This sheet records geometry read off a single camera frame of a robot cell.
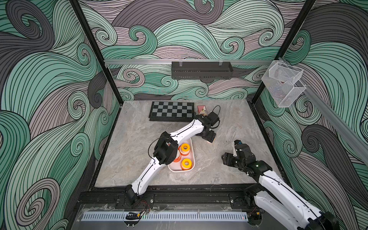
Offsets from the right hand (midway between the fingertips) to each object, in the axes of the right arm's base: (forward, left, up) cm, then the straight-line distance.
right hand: (228, 157), depth 83 cm
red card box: (+42, +11, -4) cm, 44 cm away
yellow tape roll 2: (-2, +27, -1) cm, 27 cm away
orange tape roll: (+4, +26, -2) cm, 27 cm away
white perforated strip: (-28, +57, -5) cm, 64 cm away
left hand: (+15, +10, +1) cm, 18 cm away
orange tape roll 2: (-6, +26, -2) cm, 27 cm away
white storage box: (-3, +31, -5) cm, 32 cm away
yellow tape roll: (+8, +25, -1) cm, 27 cm away
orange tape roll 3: (+1, +30, -1) cm, 30 cm away
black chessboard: (+39, +35, -2) cm, 53 cm away
